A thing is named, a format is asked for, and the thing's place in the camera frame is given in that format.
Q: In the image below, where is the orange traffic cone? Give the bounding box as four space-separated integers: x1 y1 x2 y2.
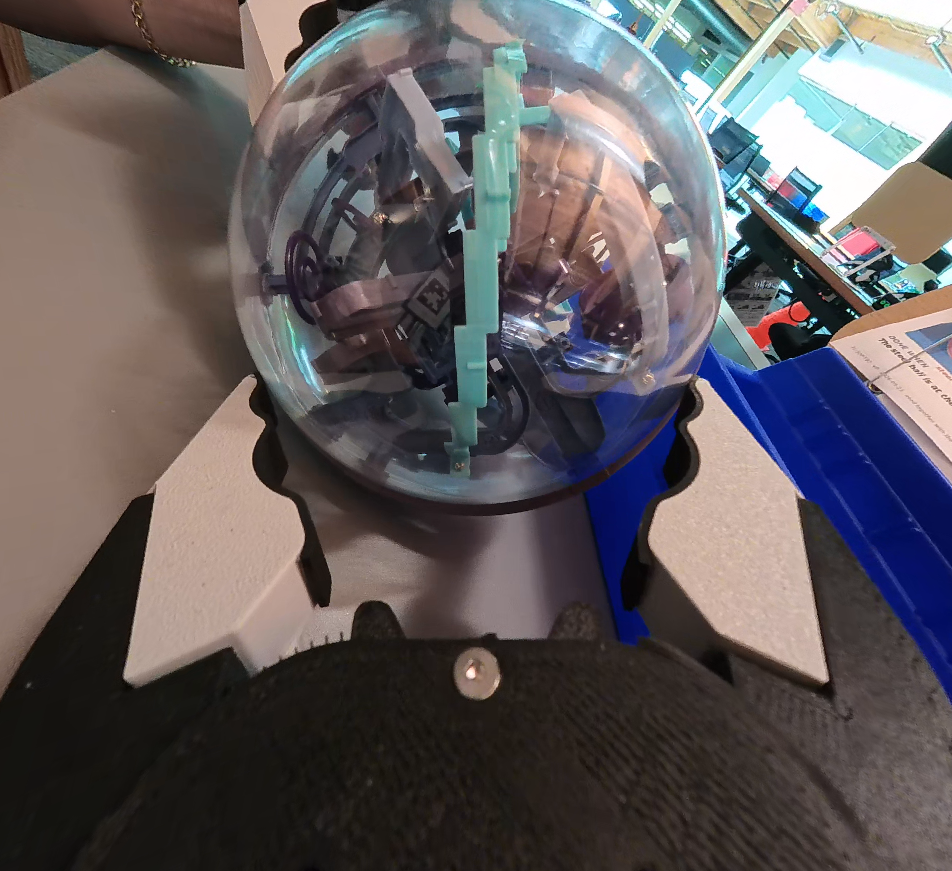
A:
747 300 812 347

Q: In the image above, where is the blue plastic bin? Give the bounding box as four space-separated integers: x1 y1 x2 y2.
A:
584 339 952 701

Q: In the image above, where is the printed instruction sheet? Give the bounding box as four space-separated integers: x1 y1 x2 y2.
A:
833 309 952 466

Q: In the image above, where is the instruction sheet on cardboard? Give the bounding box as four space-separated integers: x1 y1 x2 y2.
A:
828 287 952 359

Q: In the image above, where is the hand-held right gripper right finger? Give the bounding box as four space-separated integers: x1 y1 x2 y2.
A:
621 378 830 687

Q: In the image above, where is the clear plastic maze ball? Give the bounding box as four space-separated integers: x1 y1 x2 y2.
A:
227 0 728 516

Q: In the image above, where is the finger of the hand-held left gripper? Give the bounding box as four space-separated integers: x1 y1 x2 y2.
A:
233 0 339 128

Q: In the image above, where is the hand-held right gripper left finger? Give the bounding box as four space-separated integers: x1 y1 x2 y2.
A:
122 374 333 687

